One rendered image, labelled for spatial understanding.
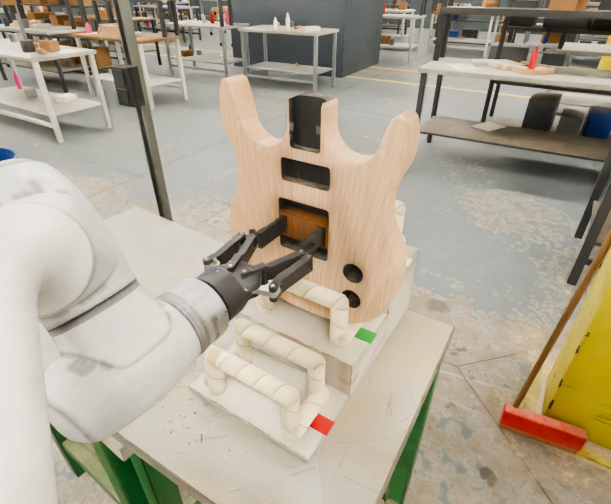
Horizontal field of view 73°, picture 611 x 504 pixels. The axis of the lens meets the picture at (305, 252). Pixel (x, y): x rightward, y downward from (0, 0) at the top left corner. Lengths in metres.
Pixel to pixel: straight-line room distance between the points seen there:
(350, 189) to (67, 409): 0.45
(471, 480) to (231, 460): 1.28
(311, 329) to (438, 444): 1.22
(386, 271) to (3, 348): 0.52
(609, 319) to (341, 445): 1.21
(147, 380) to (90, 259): 0.14
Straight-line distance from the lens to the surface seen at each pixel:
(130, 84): 1.78
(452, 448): 1.96
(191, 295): 0.52
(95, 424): 0.47
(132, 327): 0.47
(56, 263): 0.41
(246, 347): 0.83
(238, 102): 0.72
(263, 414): 0.80
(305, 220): 0.70
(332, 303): 0.73
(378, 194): 0.62
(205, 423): 0.82
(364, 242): 0.67
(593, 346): 1.84
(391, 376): 0.88
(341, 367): 0.78
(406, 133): 0.58
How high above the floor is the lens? 1.59
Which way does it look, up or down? 33 degrees down
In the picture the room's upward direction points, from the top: straight up
